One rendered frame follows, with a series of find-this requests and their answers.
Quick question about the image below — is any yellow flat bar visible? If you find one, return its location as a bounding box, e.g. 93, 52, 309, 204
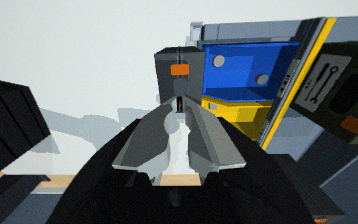
261, 18, 336, 150

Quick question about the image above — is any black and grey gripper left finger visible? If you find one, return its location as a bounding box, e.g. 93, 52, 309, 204
45, 96, 180, 224

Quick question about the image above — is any yellow open bin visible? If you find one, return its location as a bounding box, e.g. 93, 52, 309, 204
201, 95, 273, 140

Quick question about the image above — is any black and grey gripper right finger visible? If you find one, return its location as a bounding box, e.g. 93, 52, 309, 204
180, 96, 317, 224

